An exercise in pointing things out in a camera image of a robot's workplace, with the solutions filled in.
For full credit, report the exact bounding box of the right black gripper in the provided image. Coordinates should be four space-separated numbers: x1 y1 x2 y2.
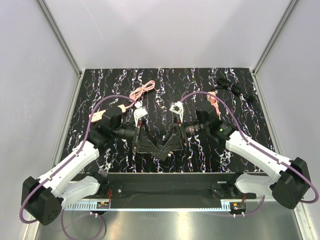
162 116 209 152

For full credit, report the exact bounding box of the wooden red socket power strip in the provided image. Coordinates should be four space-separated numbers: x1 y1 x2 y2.
206 91 219 107

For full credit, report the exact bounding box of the black coiled cable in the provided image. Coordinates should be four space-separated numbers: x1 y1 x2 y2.
216 76 254 102

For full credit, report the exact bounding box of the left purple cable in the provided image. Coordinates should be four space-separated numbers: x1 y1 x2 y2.
19 94 141 240

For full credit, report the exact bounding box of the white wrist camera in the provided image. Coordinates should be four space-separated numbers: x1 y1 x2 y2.
133 101 148 126
169 101 184 122

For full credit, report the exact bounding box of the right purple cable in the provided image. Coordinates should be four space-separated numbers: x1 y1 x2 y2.
178 91 320 216

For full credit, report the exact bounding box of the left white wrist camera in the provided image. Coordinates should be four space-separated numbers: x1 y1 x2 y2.
133 101 148 126

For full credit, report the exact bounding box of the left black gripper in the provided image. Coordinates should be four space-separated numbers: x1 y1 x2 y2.
112 118 160 153

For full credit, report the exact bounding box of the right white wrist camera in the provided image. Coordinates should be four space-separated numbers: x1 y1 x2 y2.
169 101 184 122

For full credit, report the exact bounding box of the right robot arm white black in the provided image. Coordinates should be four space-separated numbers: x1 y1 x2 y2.
170 105 319 209

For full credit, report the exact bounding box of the purple cable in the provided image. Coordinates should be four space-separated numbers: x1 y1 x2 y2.
19 94 141 240
178 91 320 216

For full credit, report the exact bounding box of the pink coiled cord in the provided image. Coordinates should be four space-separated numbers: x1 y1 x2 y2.
125 79 156 111

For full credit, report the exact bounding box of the pink plug adapter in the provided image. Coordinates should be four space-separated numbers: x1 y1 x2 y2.
207 95 217 105

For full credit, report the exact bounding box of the pink square charger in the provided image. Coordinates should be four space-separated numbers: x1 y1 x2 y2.
214 104 221 119

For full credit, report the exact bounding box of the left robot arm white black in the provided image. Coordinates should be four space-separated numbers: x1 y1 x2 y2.
19 105 148 226

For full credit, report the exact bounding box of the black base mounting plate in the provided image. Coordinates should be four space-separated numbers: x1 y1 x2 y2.
78 172 257 203

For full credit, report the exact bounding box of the grey slotted cable duct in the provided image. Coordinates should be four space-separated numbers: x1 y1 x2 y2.
65 201 110 211

